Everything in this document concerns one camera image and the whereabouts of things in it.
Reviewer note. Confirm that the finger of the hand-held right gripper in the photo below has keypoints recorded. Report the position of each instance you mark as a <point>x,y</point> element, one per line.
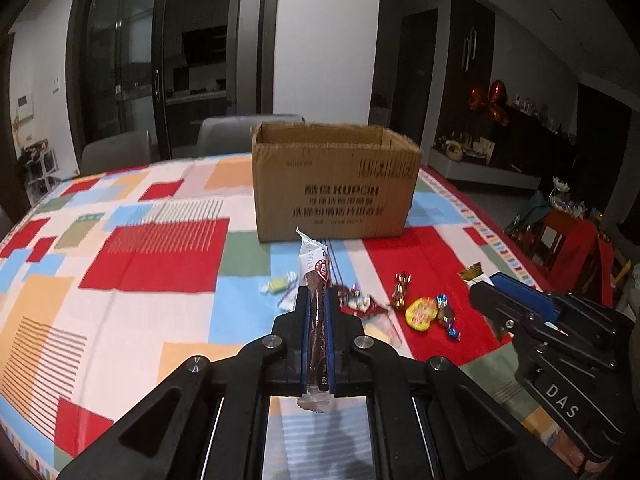
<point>505,310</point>
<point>530,295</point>

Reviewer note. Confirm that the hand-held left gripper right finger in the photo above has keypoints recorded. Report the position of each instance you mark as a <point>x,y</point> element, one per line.
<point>330,345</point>

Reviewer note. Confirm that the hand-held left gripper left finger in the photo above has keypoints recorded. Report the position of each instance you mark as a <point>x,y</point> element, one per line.
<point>302,340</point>

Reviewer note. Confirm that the green candy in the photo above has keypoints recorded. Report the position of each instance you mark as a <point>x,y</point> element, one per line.
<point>280,284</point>

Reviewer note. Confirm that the brown snack bar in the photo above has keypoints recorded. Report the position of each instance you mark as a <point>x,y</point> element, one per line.
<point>312,270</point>

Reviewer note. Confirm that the cardboard box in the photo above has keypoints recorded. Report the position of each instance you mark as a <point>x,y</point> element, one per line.
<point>330,195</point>

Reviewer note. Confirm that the person's right hand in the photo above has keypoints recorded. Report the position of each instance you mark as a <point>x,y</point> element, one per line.
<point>575,452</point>

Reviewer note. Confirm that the white wrapped candy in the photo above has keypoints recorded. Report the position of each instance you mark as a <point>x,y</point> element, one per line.
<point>288,303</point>

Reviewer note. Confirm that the red white candy packet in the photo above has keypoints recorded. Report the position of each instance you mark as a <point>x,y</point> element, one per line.
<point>367,306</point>

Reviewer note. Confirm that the dark red wrapped candy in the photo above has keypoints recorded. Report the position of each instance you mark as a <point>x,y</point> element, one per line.
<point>347,292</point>

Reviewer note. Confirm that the blue foil candy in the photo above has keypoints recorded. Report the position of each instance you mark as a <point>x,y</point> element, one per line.
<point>453,332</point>
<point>445,310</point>

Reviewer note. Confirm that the red wooden chair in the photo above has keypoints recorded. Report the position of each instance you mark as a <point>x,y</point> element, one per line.
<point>575,245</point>

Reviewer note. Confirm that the yellow round wrapped candy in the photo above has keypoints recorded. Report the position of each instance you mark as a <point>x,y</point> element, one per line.
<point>421,314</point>

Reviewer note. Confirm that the gold red wrapped candy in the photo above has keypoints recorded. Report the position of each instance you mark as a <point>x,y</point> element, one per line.
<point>401,291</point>

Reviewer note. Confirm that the white lotus ornament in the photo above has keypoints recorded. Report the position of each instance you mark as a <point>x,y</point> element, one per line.
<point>560,186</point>

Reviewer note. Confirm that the white low console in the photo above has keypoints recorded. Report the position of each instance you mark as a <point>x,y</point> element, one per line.
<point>480,172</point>

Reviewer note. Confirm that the round beige ornament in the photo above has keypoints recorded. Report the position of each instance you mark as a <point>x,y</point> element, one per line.
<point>455,150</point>

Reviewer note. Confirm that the colourful patchwork tablecloth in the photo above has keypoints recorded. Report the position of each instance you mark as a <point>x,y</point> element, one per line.
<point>150,260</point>

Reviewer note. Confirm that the red foil balloons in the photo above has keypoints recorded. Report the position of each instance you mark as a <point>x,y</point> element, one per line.
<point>492,100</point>

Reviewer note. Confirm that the wide grey dining chair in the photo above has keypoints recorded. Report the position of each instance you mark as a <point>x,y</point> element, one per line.
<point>225,137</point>

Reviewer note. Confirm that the dark interior door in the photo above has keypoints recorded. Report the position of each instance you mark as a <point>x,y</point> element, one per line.
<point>417,80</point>

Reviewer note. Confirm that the tall dark cabinet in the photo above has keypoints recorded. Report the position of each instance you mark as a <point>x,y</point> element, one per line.
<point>467,45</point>

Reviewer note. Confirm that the small grey dining chair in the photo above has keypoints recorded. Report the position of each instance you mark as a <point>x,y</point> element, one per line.
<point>115,152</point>

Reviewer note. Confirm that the silver refrigerator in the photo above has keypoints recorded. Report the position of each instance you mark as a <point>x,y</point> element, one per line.
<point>245,40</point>

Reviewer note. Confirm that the white storage shelf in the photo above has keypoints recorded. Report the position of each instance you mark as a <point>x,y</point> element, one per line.
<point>40,160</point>

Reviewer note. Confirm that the black framed glass sliding door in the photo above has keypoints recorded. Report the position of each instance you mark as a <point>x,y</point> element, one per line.
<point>120,60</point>

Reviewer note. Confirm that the white wall intercom panel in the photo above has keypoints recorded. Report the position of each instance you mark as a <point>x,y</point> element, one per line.
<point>23,107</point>

